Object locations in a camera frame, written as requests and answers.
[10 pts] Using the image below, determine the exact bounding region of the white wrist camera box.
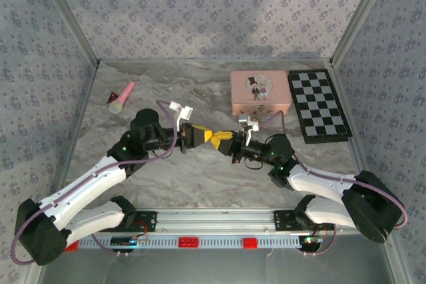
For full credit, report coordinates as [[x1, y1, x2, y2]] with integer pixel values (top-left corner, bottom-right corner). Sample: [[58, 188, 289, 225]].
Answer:
[[168, 100, 194, 126], [238, 113, 260, 144]]

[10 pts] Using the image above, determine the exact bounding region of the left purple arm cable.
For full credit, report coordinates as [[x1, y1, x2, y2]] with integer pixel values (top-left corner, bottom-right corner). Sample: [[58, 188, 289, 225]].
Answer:
[[10, 99, 177, 265]]

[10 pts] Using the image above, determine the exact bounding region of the right green circuit board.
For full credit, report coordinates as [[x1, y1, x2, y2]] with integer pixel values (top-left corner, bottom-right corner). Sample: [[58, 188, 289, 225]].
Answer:
[[298, 234, 323, 253]]

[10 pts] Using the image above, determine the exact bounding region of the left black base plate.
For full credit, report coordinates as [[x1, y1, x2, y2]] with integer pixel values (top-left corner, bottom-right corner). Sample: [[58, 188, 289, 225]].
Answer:
[[114, 210, 158, 233]]

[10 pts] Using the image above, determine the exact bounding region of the white slotted cable duct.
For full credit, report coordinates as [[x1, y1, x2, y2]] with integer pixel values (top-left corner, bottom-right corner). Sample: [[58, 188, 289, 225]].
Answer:
[[71, 235, 302, 251]]

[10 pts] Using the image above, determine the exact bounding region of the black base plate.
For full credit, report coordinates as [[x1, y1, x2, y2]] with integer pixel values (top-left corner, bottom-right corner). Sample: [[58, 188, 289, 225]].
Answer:
[[273, 210, 335, 231], [114, 210, 158, 233]]

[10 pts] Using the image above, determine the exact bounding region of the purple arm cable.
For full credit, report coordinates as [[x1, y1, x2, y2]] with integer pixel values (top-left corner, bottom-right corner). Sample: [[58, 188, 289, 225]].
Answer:
[[10, 99, 177, 265], [258, 112, 409, 257]]

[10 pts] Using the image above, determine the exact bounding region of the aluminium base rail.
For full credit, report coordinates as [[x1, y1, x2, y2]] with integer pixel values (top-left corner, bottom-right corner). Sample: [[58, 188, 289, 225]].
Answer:
[[35, 208, 399, 235]]

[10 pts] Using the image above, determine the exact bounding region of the aluminium side rail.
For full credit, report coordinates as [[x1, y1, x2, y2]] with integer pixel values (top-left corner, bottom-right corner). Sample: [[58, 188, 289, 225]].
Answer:
[[329, 59, 370, 175], [49, 60, 101, 198]]

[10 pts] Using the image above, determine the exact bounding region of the thin red wire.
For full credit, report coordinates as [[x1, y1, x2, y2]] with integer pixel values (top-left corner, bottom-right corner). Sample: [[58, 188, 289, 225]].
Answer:
[[312, 223, 335, 237], [134, 219, 150, 241]]

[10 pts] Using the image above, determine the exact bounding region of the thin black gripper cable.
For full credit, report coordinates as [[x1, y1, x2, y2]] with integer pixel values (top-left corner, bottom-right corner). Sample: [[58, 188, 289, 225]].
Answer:
[[244, 157, 266, 171]]

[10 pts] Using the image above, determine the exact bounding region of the left green circuit board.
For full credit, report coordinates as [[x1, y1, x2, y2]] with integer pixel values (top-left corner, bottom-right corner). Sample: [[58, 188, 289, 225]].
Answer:
[[110, 235, 149, 248]]

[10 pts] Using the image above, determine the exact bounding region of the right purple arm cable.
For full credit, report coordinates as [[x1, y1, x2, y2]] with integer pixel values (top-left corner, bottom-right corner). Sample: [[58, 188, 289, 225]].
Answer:
[[258, 112, 409, 257]]

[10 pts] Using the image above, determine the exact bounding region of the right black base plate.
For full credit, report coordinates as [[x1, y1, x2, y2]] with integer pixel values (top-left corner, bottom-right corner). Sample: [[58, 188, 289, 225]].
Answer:
[[273, 210, 335, 231]]

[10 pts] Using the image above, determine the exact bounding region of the pink tin box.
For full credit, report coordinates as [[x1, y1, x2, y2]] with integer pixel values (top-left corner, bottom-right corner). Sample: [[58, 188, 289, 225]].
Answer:
[[230, 70, 293, 117]]

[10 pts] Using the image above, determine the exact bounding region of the pink toy microphone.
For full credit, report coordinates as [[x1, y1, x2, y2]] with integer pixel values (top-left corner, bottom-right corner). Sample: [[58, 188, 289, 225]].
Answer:
[[108, 80, 136, 114]]

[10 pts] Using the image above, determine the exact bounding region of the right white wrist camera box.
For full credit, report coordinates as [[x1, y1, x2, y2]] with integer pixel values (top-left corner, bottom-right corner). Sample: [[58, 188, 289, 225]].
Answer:
[[238, 113, 260, 144]]

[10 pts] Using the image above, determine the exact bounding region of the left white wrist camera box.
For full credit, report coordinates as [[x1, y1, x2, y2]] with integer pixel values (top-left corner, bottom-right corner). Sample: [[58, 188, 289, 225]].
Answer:
[[168, 100, 194, 126]]

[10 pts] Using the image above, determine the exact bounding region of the grey metal sheet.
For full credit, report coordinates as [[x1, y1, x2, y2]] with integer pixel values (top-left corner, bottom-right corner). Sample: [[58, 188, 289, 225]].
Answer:
[[26, 233, 410, 284]]

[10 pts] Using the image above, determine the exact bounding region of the black grey chessboard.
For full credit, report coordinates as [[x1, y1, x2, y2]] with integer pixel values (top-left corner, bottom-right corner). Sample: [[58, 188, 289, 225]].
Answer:
[[288, 69, 353, 145]]

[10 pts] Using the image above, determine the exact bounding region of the aluminium corner post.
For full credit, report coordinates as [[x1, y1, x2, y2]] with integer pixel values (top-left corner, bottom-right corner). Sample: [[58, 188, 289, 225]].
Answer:
[[329, 0, 397, 67], [33, 0, 101, 67]]

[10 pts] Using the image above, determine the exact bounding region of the green circuit board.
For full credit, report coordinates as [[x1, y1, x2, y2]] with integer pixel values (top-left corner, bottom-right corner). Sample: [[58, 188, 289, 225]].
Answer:
[[298, 234, 323, 253], [110, 235, 149, 248]]

